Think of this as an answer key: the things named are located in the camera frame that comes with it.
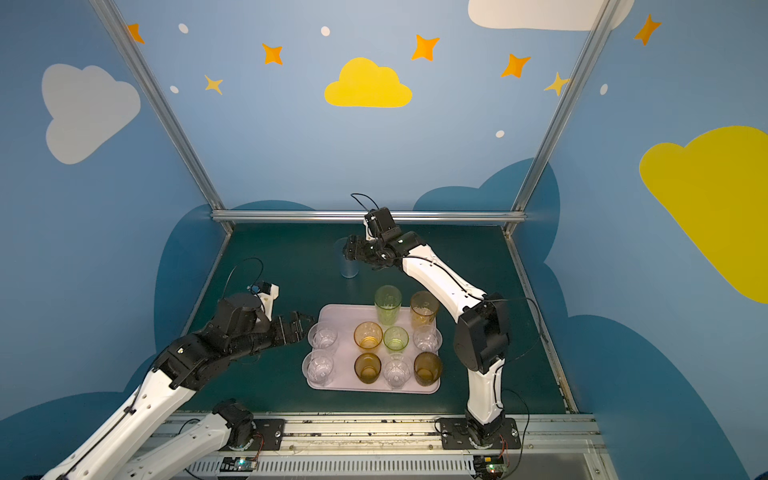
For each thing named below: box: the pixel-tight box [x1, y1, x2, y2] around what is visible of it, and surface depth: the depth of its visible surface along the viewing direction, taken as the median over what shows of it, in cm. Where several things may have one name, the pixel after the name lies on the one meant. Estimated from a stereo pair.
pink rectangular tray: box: [318, 304, 439, 394], surface depth 86 cm
